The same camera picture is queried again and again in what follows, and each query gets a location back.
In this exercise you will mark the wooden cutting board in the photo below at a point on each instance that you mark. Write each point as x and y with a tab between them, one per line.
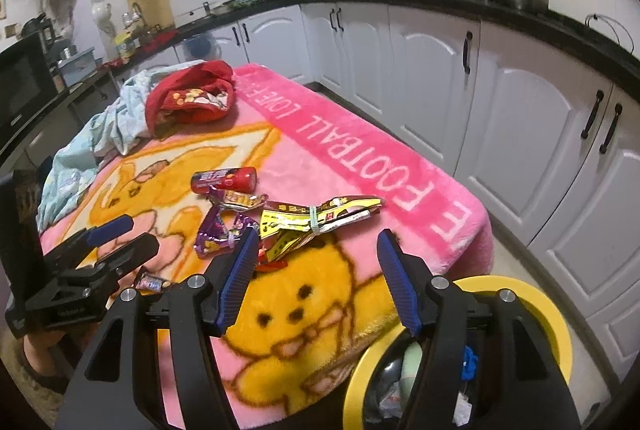
150	2

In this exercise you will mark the black kitchen countertop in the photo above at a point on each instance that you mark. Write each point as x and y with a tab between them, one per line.
575	32

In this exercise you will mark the light green sponge cloth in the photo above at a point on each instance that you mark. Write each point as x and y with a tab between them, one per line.
412	360

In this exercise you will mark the dark chair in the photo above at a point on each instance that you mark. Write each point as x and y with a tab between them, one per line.
7	220

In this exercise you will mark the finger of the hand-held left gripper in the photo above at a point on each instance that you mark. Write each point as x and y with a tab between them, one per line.
107	230
135	250

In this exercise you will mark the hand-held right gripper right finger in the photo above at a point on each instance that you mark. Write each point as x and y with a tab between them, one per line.
400	285

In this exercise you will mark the pink printed blanket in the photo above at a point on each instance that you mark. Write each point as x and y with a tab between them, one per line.
350	150

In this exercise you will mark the steel faucet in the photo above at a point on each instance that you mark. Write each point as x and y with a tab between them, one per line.
134	14

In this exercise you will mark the purple snack wrapper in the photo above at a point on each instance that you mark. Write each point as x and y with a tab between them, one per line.
215	235

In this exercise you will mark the silver orange candy wrapper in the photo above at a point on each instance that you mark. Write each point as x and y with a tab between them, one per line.
240	199

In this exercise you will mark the black microwave oven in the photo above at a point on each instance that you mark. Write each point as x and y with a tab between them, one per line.
25	85

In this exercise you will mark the black kettle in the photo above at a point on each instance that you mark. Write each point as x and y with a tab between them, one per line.
37	30

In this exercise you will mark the red snack wrapper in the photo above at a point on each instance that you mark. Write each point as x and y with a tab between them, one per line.
272	266

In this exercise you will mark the yellow dish soap container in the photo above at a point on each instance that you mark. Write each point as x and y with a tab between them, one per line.
126	45

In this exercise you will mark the blue plastic bag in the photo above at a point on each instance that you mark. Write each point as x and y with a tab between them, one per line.
469	360

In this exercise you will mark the yellow rimmed black bin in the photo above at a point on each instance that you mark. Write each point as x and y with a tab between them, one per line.
545	310

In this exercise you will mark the white plastic bag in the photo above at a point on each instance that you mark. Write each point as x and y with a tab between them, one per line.
392	402

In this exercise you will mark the small dark candy wrapper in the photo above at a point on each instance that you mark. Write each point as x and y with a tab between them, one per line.
150	283

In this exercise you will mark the red candy tube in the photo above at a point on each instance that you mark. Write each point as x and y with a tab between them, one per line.
230	179

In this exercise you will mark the red embroidered cloth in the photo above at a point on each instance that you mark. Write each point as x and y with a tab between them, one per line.
195	80

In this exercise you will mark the white plastic wall holder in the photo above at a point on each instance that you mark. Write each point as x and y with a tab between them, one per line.
101	17

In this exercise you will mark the yellow red wrapper bundle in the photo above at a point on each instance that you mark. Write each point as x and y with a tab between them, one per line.
300	220

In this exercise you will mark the light blue storage box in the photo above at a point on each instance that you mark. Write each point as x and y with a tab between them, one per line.
75	65

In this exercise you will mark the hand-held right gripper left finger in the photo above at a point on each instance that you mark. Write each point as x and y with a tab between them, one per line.
240	280

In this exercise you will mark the red dish cloth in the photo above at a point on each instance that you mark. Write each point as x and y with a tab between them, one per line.
157	40

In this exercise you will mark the light blue patterned cloth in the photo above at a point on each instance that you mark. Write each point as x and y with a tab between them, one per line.
65	170

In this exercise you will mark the white lower kitchen cabinets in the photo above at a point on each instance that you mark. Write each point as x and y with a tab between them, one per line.
525	120

